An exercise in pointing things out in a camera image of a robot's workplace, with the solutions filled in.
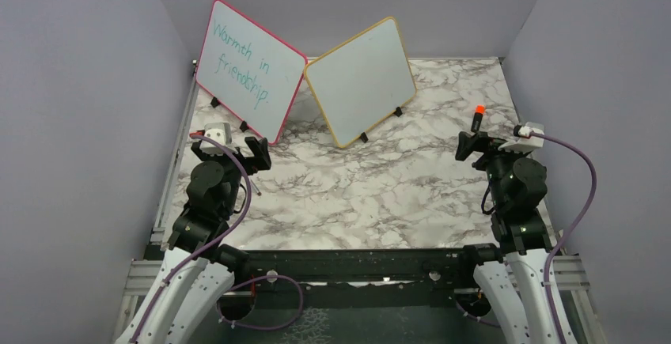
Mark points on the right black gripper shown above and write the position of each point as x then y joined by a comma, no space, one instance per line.
469,142

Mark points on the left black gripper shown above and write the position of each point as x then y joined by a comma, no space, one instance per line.
259,149

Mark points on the yellow framed whiteboard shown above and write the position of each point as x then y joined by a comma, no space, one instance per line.
362,81

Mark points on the white whiteboard marker pen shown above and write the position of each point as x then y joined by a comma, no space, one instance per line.
255,188

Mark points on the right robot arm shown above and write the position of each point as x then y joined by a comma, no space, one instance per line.
516,273

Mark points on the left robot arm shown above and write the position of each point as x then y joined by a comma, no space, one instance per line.
197,267

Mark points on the pink framed whiteboard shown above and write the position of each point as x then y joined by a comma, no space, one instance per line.
251,71

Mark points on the orange capped black marker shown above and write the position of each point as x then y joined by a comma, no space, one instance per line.
477,118

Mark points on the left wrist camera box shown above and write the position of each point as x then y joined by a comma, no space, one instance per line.
219,132

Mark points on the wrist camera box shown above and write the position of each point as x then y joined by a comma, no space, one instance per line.
219,132
523,140

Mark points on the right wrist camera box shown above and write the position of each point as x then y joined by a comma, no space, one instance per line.
523,140

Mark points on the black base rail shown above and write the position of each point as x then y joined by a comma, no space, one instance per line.
281,279

